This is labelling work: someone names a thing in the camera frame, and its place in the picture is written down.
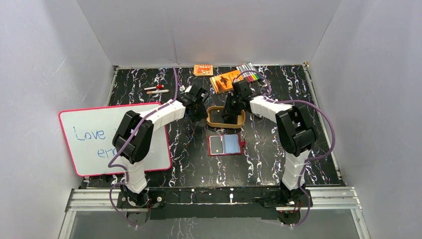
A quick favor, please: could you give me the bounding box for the black credit card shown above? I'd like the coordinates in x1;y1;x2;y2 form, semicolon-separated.
210;136;223;155
210;109;224;123

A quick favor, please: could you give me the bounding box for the yellow oval tray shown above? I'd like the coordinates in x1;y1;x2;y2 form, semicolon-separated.
206;106;246;129

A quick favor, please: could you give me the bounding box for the red card holder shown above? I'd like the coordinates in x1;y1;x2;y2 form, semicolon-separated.
207;133;246;156

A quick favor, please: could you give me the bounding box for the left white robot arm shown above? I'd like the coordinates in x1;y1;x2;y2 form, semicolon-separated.
108;85;209;207

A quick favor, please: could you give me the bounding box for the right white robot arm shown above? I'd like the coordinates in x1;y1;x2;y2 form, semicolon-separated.
222;80;318;206

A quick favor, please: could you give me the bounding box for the small orange card box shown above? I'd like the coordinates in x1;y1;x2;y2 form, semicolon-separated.
193;64;213;76

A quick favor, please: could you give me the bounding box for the orange book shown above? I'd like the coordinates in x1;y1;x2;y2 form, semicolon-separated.
210;70;240;94

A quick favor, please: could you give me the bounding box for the coloured marker set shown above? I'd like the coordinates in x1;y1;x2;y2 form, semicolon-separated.
236;62;262;82

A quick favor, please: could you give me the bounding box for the orange white marker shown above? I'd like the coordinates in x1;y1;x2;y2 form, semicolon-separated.
147;90;170;95

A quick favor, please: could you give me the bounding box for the pink framed whiteboard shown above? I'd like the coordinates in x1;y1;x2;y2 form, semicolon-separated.
59;102;160;176

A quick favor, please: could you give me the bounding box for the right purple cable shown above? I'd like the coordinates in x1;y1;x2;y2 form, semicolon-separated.
234;69;337;227

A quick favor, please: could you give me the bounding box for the purple cable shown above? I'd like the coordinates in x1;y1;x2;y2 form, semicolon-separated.
108;67;187;228
234;69;337;227

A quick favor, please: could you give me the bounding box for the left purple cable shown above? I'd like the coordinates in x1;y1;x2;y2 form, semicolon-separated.
108;67;187;228

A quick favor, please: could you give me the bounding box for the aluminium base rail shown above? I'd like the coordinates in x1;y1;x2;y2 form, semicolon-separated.
66;187;364;225

